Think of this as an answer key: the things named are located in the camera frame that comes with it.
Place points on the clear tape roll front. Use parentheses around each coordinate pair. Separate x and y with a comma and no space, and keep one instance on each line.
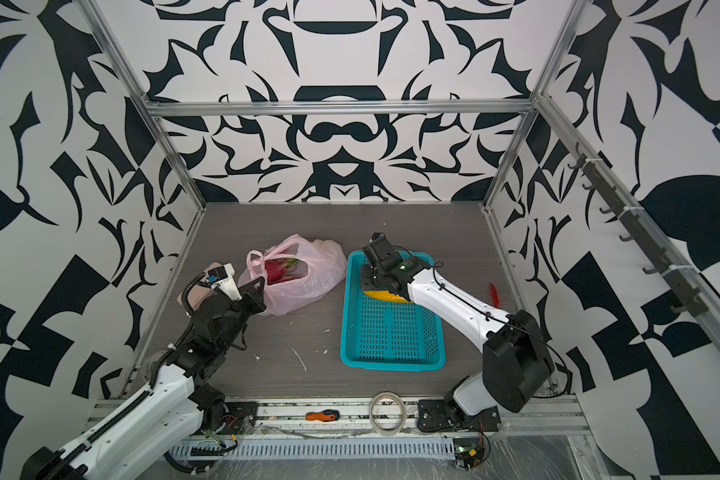
(387,414)

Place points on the red kitchen tongs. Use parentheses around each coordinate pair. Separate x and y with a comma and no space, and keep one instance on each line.
(494,295)

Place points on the pink plastic bag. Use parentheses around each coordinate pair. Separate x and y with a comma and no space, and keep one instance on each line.
(323,267)

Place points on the yellow banana bunch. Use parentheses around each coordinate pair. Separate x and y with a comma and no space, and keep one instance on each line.
(385,296)

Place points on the white cable duct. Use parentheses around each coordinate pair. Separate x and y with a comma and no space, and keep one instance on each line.
(322,449)

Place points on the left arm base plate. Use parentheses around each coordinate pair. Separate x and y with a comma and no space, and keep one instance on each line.
(238,417)

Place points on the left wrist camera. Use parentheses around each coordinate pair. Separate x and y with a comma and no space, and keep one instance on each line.
(221,279)

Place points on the black hook rack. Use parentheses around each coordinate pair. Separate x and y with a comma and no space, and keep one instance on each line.
(642,230)

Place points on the orange handled screwdriver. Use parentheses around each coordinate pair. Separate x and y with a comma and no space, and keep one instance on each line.
(328,415)

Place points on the red dragon fruit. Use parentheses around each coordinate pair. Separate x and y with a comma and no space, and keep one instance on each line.
(282,270)

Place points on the pink case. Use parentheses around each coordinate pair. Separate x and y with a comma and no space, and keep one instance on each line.
(198,293)

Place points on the teal plastic basket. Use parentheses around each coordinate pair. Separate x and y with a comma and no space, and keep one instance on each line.
(387,336)

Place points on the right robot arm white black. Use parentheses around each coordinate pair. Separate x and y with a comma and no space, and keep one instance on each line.
(516,359)

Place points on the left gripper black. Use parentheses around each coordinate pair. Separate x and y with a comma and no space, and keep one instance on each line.
(252,297)

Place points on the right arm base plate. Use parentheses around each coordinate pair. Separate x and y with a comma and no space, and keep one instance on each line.
(439,415)

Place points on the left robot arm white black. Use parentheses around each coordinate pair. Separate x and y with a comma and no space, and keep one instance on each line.
(176,401)

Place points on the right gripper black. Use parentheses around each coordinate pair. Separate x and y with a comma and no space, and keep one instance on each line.
(367,282)

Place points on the green circuit board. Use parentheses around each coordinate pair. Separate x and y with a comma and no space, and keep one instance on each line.
(469,457)

